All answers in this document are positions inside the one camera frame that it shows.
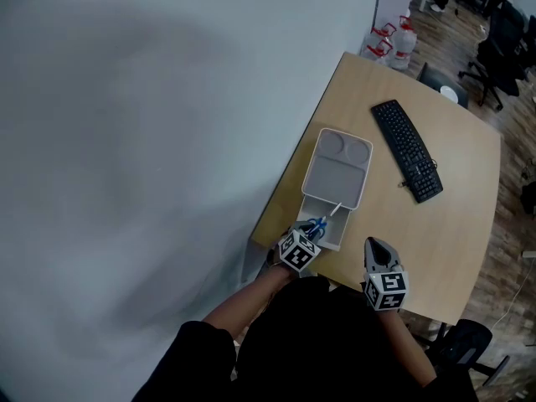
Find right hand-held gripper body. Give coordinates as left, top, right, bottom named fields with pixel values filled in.
left=360, top=261, right=410, bottom=312

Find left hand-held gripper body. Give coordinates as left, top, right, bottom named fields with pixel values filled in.
left=278, top=226, right=322, bottom=278

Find blue handled scissors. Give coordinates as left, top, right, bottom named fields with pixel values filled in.
left=307, top=215, right=329, bottom=239

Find grey compartment tray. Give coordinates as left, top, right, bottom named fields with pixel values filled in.
left=292, top=127, right=374, bottom=252

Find person's right forearm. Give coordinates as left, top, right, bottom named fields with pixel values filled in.
left=376, top=307, right=439, bottom=389

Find person's left forearm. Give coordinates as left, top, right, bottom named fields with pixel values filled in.
left=202, top=265, right=296, bottom=343

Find black office chair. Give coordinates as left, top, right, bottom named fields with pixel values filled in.
left=418, top=318, right=512, bottom=389
left=458, top=0, right=529, bottom=111

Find person's black clothing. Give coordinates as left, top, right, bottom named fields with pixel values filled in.
left=131, top=275, right=478, bottom=402

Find black computer keyboard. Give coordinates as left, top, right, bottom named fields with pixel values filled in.
left=370, top=99, right=444, bottom=204

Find clear water jug red cap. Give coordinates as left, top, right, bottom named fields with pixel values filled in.
left=370, top=22, right=397, bottom=44
left=395, top=14, right=420, bottom=71
left=363, top=39, right=394, bottom=64

